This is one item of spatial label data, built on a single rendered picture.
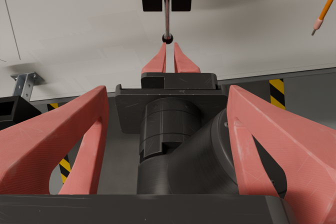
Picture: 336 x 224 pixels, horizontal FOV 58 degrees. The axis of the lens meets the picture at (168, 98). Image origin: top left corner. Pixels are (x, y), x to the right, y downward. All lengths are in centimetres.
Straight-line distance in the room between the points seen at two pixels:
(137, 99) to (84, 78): 28
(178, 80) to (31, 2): 23
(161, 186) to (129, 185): 142
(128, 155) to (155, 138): 133
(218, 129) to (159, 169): 8
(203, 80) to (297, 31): 22
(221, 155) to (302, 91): 132
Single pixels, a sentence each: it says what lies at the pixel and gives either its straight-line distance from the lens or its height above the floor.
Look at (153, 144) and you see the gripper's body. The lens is 25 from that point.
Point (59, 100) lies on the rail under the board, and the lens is 63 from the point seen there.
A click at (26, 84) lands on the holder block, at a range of 55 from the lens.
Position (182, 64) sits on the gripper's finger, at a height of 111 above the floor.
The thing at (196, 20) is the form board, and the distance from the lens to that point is 42.
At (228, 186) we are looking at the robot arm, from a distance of 17.
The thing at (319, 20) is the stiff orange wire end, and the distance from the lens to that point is 29.
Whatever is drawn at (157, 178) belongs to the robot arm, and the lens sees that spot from 23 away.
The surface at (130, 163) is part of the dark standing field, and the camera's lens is 159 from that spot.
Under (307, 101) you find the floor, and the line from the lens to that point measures 149.
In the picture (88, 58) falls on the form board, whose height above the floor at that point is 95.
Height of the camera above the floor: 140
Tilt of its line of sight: 76 degrees down
